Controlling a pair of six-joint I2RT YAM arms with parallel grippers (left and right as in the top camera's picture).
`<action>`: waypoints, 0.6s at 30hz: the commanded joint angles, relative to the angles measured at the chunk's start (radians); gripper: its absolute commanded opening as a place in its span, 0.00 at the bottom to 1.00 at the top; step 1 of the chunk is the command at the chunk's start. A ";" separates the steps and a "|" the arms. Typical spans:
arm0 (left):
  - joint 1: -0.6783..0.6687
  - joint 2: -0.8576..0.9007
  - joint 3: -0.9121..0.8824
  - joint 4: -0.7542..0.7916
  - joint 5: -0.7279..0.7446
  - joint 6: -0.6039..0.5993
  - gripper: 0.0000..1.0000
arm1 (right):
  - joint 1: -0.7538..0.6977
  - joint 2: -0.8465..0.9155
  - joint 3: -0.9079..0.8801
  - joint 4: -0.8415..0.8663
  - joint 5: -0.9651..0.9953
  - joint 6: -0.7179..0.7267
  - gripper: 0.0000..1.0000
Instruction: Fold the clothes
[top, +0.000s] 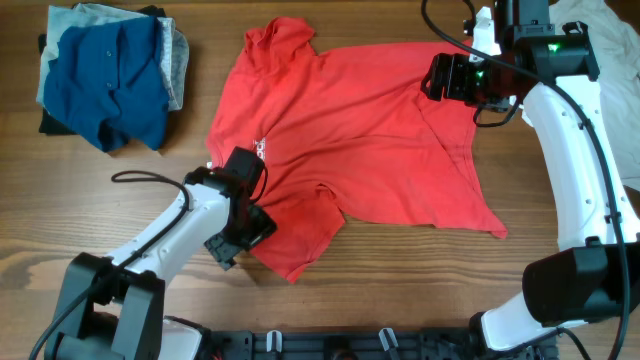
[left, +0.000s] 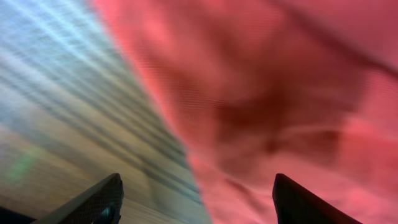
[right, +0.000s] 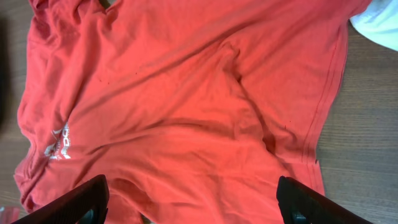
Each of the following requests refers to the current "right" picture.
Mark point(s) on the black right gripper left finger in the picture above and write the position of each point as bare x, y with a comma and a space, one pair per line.
86, 204

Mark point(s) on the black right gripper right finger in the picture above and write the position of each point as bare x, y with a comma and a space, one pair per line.
300, 204

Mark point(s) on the red t-shirt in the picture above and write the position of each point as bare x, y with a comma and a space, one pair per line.
191, 109

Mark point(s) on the white t-shirt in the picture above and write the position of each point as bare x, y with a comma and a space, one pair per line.
378, 23

